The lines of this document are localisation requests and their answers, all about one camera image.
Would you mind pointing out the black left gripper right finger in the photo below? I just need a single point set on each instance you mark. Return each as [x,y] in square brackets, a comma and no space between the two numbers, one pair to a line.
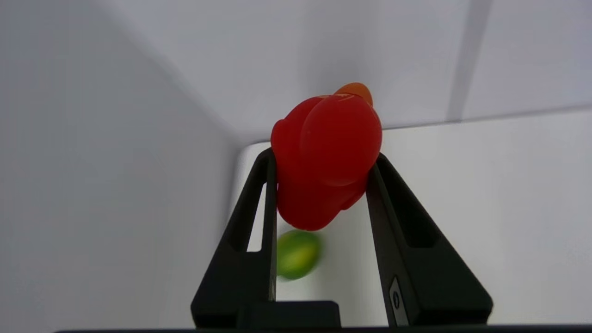
[430,277]

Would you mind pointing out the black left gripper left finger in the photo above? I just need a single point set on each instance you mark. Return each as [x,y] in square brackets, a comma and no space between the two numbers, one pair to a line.
[240,273]

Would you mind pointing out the red rubber duck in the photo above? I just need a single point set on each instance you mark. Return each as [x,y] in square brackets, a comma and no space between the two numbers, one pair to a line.
[323,157]

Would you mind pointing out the green lime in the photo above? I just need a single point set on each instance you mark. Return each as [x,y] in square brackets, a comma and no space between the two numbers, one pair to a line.
[298,254]

